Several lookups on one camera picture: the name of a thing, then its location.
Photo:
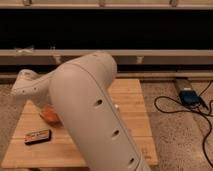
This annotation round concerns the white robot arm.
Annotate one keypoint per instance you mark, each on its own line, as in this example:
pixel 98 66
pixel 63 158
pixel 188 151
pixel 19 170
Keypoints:
pixel 78 92

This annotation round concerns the orange ceramic bowl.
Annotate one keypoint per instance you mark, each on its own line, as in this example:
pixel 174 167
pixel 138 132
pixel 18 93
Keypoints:
pixel 49 115

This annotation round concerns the wooden board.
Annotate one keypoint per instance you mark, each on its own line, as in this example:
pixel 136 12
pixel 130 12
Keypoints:
pixel 60 151

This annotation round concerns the black and orange box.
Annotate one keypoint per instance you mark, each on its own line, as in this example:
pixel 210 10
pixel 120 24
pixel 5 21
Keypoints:
pixel 38 137

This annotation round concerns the blue power adapter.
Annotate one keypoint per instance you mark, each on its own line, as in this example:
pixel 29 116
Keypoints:
pixel 188 97

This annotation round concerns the grey shelf rail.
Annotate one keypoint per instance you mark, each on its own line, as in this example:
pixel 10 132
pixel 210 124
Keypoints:
pixel 48 57

